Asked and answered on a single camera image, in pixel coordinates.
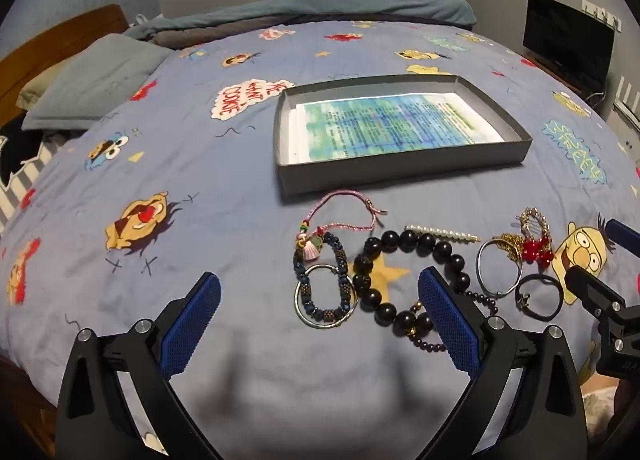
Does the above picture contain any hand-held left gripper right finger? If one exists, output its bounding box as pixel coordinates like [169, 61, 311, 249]
[417, 267, 588, 460]

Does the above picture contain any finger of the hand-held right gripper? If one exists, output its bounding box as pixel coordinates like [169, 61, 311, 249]
[600, 217, 640, 259]
[565, 265, 628, 319]

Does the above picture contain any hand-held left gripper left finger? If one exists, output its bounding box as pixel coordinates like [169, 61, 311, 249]
[55, 272, 223, 460]

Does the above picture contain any black hair tie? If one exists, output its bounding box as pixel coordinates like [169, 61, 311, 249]
[513, 274, 565, 319]

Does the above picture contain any silver wire bangle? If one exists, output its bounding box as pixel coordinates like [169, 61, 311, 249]
[476, 236, 525, 299]

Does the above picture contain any gold chain red bead jewelry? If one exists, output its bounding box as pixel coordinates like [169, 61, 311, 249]
[492, 234, 557, 270]

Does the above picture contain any large black bead bracelet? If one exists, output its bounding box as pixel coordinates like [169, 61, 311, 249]
[351, 229, 472, 339]

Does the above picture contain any silver ring bangle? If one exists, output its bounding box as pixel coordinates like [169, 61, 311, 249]
[294, 264, 359, 330]

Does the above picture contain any blue beaded bracelet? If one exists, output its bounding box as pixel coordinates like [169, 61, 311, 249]
[293, 232, 351, 321]

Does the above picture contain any pink braided bracelet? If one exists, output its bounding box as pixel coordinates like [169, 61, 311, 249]
[299, 191, 389, 261]

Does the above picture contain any grey cardboard box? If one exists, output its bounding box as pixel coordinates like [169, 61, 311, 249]
[272, 74, 533, 195]

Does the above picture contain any pearl hair clip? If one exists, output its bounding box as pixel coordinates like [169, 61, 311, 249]
[404, 224, 482, 244]

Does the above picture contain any blue cartoon printed bedsheet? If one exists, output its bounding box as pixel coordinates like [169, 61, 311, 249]
[0, 20, 640, 460]

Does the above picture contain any black monitor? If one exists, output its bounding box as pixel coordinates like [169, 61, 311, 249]
[522, 0, 616, 91]

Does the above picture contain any printed paper sheet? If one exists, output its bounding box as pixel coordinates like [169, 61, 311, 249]
[290, 92, 506, 163]

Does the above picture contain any black striped cloth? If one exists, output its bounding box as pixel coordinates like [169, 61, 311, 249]
[0, 116, 62, 235]

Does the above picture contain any grey-blue pillow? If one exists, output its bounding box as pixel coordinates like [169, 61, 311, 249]
[22, 34, 174, 133]

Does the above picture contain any beige pillow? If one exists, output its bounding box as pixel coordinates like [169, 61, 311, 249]
[16, 60, 71, 111]

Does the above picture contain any grey folded blanket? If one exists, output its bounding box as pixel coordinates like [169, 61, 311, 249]
[149, 22, 281, 48]

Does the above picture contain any wooden headboard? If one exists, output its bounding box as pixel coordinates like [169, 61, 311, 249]
[0, 4, 129, 113]

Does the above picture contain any teal blanket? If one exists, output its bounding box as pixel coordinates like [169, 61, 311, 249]
[122, 0, 477, 39]

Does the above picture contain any small dark bead bracelet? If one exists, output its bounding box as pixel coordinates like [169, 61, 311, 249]
[404, 290, 501, 354]

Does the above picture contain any white wall hook rack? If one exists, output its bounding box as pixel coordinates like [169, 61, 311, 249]
[581, 0, 624, 33]

